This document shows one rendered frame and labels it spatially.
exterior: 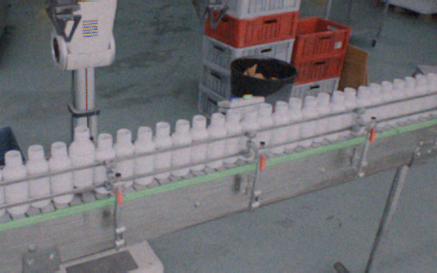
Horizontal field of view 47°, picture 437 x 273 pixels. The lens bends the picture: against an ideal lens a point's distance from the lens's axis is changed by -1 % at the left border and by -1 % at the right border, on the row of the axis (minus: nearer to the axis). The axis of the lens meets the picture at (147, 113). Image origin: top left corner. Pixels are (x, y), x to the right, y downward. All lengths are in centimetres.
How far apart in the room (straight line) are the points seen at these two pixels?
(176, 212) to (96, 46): 70
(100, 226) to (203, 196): 33
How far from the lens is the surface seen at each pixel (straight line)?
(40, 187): 131
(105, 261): 227
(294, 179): 174
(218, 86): 391
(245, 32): 369
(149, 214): 146
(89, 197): 138
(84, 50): 184
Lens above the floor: 181
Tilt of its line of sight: 26 degrees down
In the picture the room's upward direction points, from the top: 3 degrees clockwise
